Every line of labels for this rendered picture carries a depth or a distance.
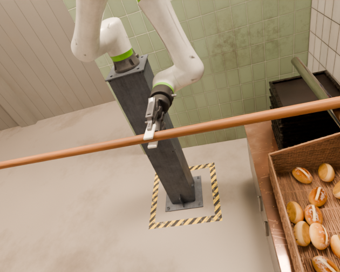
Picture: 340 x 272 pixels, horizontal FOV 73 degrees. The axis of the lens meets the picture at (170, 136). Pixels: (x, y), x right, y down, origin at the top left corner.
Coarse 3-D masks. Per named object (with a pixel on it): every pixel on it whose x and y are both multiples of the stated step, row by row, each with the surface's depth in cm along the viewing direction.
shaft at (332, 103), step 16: (256, 112) 66; (272, 112) 64; (288, 112) 62; (304, 112) 62; (176, 128) 72; (192, 128) 70; (208, 128) 69; (224, 128) 68; (96, 144) 80; (112, 144) 78; (128, 144) 76; (16, 160) 90; (32, 160) 87; (48, 160) 87
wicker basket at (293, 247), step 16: (304, 144) 106; (320, 144) 105; (336, 144) 104; (288, 160) 114; (304, 160) 112; (320, 160) 111; (336, 160) 110; (272, 176) 112; (288, 176) 116; (336, 176) 108; (288, 192) 110; (304, 192) 108; (304, 208) 102; (320, 208) 100; (336, 208) 98; (288, 224) 86; (336, 224) 94; (288, 240) 91; (304, 256) 89
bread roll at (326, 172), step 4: (324, 164) 109; (328, 164) 108; (320, 168) 110; (324, 168) 108; (328, 168) 106; (332, 168) 106; (320, 172) 109; (324, 172) 107; (328, 172) 105; (332, 172) 105; (320, 176) 108; (324, 176) 105; (328, 176) 104; (332, 176) 104; (324, 180) 106; (328, 180) 105
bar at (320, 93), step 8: (296, 64) 83; (304, 72) 78; (304, 80) 77; (312, 80) 73; (312, 88) 71; (320, 88) 69; (320, 96) 67; (328, 96) 65; (328, 112) 63; (336, 112) 60; (336, 120) 59
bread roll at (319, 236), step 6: (312, 228) 90; (318, 228) 89; (324, 228) 89; (312, 234) 89; (318, 234) 87; (324, 234) 87; (312, 240) 88; (318, 240) 86; (324, 240) 86; (318, 246) 86; (324, 246) 86
